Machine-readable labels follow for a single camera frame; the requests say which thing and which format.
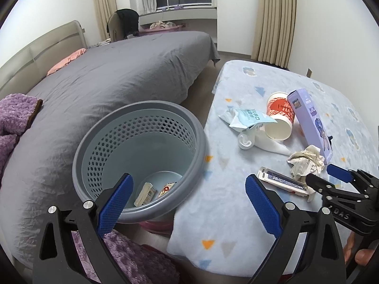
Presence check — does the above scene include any white medicine box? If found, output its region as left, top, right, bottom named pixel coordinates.
left=134, top=183, right=157, bottom=207

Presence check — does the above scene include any purple Zootopia box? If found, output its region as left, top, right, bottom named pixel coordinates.
left=287, top=89, right=333, bottom=165

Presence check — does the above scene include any red cream snack wrapper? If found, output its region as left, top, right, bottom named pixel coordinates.
left=158, top=182, right=176, bottom=197

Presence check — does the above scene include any red white paper cup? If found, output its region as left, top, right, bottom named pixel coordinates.
left=265, top=92, right=295, bottom=141

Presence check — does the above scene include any right hand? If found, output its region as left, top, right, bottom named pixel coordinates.
left=343, top=231, right=378, bottom=266

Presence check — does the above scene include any blue white toothpaste box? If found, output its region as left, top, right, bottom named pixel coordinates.
left=257, top=167, right=314, bottom=197

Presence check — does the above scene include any crumpled paper ball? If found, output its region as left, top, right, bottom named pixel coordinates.
left=287, top=145, right=325, bottom=183

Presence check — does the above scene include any grey bed cover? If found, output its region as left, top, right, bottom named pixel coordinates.
left=1, top=31, right=219, bottom=267

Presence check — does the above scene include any grey plastic waste basket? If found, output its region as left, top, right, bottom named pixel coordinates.
left=72, top=101, right=207, bottom=224

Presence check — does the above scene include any light blue plastic packet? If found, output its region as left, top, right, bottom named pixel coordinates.
left=219, top=108, right=277, bottom=132

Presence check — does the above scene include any purple fleece blanket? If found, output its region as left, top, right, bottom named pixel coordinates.
left=1, top=94, right=43, bottom=173

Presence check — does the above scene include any pink pillow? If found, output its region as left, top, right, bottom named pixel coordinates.
left=47, top=48, right=87, bottom=76

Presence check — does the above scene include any beige bed headboard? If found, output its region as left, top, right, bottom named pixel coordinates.
left=0, top=21, right=87, bottom=99

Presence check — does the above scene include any beige curtain right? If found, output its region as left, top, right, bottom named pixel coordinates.
left=251, top=0, right=297, bottom=69

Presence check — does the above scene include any black chair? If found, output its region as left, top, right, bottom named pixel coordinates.
left=107, top=8, right=139, bottom=42

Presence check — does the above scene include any white window desk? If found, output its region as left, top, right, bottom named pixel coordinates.
left=139, top=8, right=217, bottom=44

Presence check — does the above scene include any wall socket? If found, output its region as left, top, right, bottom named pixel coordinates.
left=306, top=69, right=312, bottom=78

